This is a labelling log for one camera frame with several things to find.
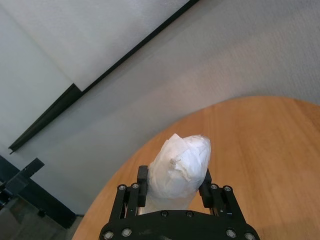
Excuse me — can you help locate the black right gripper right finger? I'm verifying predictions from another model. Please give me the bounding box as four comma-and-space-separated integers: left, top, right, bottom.
198, 168, 243, 220

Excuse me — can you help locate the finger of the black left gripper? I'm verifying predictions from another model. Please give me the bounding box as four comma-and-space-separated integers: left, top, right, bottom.
4, 157, 46, 192

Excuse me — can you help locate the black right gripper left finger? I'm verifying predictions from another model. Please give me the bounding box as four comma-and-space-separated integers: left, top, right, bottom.
112, 165, 151, 221

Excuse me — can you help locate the white plastic-wrapped sandbag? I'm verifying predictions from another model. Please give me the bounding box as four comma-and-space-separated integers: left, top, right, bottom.
138, 133, 212, 216

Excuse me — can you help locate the black partition base strip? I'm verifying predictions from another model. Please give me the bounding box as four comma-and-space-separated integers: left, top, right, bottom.
0, 154, 77, 230

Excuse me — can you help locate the black wall rail strip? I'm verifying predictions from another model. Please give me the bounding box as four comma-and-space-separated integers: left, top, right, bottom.
8, 0, 201, 153

